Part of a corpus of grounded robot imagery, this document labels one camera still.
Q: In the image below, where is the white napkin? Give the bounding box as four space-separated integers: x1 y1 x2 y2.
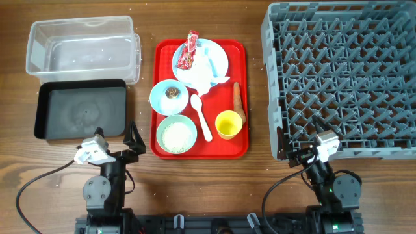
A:
183 47 230 97

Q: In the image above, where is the light blue plate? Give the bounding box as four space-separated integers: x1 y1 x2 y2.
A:
172 38 229 89

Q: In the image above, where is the yellow plastic cup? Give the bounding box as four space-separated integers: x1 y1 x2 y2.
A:
215 110 243 140

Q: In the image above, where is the clear plastic bin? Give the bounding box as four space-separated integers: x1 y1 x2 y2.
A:
25 16 142 85

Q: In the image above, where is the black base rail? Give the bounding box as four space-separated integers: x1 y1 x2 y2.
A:
75 213 364 234

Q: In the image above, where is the light green bowl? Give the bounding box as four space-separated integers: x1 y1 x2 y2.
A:
156 114 198 154

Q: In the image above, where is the left black cable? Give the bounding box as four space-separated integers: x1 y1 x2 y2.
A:
15 159 77 234

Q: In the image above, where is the orange carrot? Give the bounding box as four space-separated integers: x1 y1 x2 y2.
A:
233 82 246 124

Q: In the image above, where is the grey dishwasher rack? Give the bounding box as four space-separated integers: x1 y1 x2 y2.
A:
261 1 415 159

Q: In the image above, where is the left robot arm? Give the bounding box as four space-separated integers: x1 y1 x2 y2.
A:
74 120 146 234

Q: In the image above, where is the light blue bowl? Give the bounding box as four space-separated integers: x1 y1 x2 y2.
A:
149 79 189 116

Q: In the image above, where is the red snack wrapper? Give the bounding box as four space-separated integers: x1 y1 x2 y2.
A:
176 31 199 70

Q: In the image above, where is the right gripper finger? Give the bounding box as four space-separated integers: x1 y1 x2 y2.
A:
277 127 293 160
312 116 334 134

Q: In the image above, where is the black plastic tray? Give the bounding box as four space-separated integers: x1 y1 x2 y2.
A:
34 79 127 140

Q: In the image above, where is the red serving tray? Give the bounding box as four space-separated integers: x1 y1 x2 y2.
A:
150 40 250 159

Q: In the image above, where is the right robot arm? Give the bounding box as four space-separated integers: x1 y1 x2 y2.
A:
271 116 363 233

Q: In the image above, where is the white plastic spoon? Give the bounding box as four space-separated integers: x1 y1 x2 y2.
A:
190 94 213 142

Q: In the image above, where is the pile of white rice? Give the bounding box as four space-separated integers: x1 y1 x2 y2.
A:
162 122 193 154

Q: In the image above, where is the brown chocolate pastry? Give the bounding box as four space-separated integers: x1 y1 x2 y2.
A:
165 87 181 99

